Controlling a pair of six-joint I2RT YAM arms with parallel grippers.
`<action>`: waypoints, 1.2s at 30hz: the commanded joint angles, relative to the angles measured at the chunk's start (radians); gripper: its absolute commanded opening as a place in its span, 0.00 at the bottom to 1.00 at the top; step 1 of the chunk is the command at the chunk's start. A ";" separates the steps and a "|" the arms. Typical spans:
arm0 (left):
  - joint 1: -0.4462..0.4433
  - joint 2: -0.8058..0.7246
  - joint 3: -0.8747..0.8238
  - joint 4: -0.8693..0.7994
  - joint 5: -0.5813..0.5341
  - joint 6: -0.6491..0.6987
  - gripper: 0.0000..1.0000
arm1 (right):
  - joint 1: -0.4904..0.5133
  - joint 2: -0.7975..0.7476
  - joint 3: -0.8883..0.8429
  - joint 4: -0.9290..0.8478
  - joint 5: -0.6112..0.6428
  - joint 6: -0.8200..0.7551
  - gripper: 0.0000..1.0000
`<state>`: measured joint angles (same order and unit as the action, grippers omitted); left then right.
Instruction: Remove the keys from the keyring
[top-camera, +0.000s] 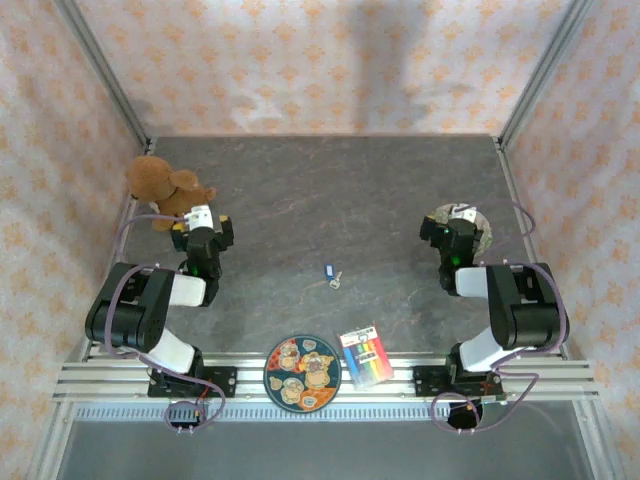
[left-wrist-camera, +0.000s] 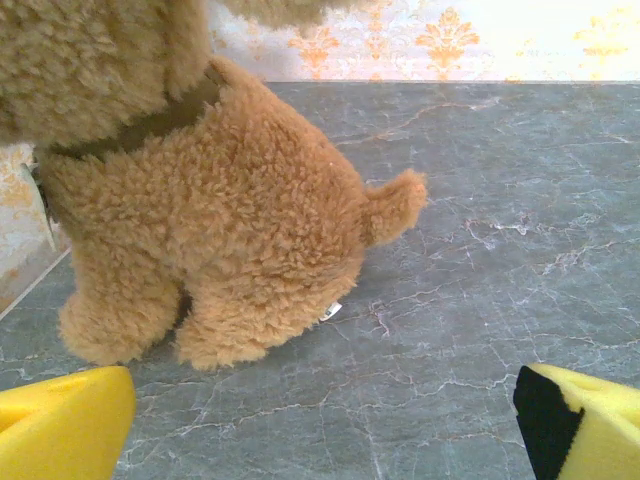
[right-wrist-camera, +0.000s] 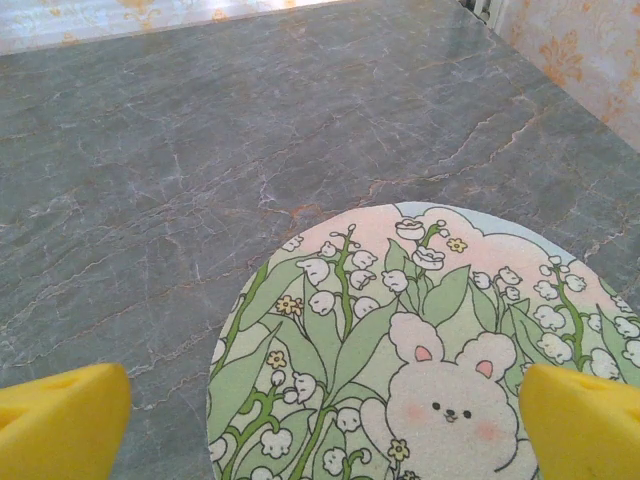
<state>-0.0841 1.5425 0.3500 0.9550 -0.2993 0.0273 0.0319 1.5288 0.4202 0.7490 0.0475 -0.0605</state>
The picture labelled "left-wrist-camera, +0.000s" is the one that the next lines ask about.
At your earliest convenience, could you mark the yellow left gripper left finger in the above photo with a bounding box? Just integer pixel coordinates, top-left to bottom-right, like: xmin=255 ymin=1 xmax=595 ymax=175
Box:
xmin=0 ymin=365 xmax=137 ymax=480

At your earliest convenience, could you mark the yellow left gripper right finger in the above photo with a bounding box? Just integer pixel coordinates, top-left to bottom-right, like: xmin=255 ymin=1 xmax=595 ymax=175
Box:
xmin=513 ymin=363 xmax=640 ymax=480

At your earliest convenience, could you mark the brown plush dog toy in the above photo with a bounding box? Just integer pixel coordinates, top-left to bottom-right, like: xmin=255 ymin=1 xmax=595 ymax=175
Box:
xmin=0 ymin=0 xmax=429 ymax=372

